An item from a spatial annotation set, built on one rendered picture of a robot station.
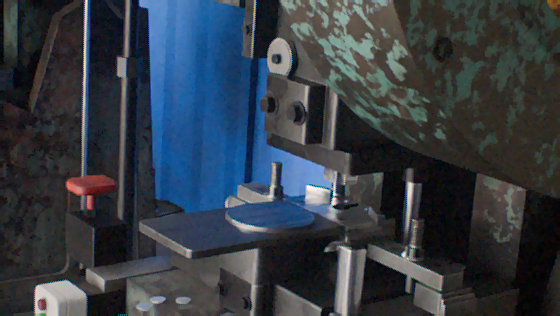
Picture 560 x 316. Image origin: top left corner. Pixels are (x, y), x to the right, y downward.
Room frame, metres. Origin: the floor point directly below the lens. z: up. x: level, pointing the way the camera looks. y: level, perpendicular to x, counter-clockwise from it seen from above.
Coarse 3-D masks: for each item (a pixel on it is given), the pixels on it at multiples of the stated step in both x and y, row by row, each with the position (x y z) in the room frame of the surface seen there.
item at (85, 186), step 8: (88, 176) 1.71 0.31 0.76; (96, 176) 1.72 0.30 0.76; (104, 176) 1.72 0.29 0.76; (72, 184) 1.67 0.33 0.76; (80, 184) 1.66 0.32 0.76; (88, 184) 1.66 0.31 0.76; (96, 184) 1.67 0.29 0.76; (104, 184) 1.67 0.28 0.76; (112, 184) 1.68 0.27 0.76; (80, 192) 1.65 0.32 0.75; (88, 192) 1.65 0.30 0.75; (96, 192) 1.66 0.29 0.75; (104, 192) 1.67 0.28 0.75; (88, 200) 1.68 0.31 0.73; (96, 200) 1.69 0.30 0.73; (88, 208) 1.68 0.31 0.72; (96, 208) 1.69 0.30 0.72
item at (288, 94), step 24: (288, 24) 1.55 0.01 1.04; (288, 48) 1.53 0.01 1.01; (288, 72) 1.53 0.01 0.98; (312, 72) 1.50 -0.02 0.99; (264, 96) 1.52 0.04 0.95; (288, 96) 1.49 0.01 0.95; (312, 96) 1.47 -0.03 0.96; (336, 96) 1.46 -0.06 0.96; (264, 120) 1.54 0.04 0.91; (288, 120) 1.48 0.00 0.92; (312, 120) 1.47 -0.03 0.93; (336, 120) 1.46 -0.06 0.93; (360, 120) 1.49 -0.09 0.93; (336, 144) 1.46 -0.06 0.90; (360, 144) 1.49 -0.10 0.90; (384, 144) 1.51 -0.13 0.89
